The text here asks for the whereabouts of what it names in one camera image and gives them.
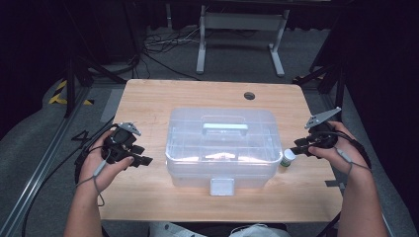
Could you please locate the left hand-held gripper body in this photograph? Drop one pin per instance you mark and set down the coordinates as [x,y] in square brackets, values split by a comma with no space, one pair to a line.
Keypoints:
[120,144]

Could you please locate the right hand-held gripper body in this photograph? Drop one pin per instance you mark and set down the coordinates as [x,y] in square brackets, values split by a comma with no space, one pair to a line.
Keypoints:
[324,136]

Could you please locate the clear plastic storage box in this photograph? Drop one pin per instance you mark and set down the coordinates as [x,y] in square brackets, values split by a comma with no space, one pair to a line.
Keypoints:
[224,148]

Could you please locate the person's right hand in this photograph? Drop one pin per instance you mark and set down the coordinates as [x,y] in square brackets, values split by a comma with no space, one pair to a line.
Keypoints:
[354,163]

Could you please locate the person's left hand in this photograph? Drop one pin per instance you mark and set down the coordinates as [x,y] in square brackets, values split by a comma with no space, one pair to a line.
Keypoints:
[95,176]

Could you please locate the black metal stand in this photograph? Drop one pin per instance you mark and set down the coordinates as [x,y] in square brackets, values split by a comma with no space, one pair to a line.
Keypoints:
[331,77]

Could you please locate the dark round table grommet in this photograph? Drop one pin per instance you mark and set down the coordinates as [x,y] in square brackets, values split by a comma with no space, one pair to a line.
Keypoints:
[249,95]

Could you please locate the yellow black floor tape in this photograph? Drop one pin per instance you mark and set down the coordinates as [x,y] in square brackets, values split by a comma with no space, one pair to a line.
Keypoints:
[59,98]

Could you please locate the black tripod stand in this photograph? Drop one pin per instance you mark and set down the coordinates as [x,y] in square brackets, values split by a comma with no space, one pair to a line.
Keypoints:
[70,82]

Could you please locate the person's white clothing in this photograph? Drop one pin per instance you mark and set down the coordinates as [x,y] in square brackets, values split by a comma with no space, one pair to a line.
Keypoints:
[257,231]

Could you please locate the grey metal desk frame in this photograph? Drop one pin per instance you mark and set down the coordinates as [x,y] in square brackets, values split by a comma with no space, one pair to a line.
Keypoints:
[243,21]

